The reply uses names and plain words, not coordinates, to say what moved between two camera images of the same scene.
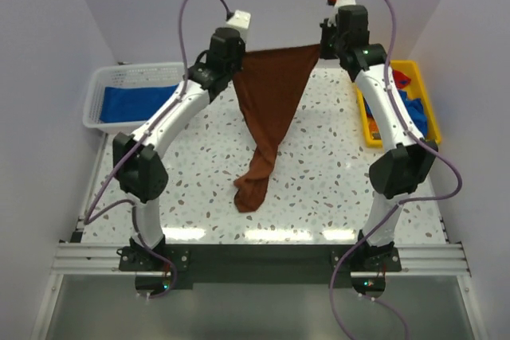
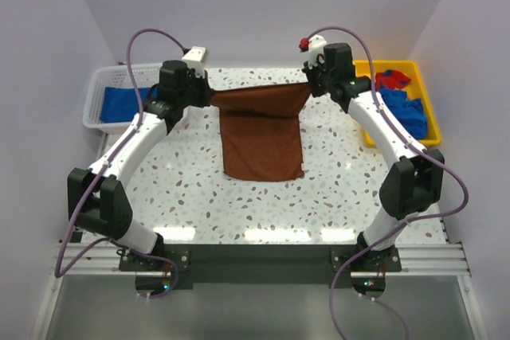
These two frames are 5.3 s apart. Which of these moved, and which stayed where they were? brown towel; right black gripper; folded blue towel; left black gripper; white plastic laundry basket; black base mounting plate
Moved: right black gripper; brown towel; left black gripper
Stayed: black base mounting plate; white plastic laundry basket; folded blue towel
